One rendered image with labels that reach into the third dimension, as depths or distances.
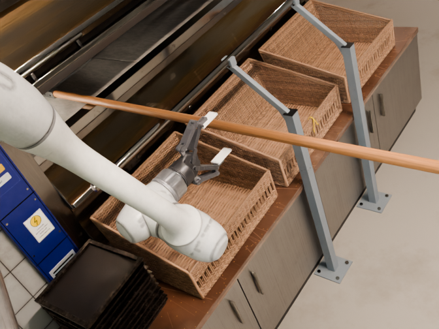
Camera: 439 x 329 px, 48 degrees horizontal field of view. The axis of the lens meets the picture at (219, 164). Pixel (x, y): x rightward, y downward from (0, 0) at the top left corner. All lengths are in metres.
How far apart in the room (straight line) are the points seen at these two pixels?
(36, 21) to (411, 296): 1.87
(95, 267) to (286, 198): 0.81
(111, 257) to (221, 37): 1.18
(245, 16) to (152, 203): 1.64
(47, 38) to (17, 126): 0.96
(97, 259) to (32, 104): 1.04
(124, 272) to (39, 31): 0.85
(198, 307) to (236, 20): 1.39
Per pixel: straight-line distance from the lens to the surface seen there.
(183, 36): 2.22
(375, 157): 1.22
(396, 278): 2.45
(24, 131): 0.87
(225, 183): 2.21
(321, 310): 2.39
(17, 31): 1.77
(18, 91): 0.85
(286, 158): 2.05
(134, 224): 1.23
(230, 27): 2.47
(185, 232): 1.13
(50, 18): 1.82
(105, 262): 1.80
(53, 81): 1.66
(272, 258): 2.06
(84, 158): 1.00
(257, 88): 1.87
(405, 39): 2.94
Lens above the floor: 1.99
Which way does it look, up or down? 37 degrees down
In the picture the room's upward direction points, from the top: 23 degrees counter-clockwise
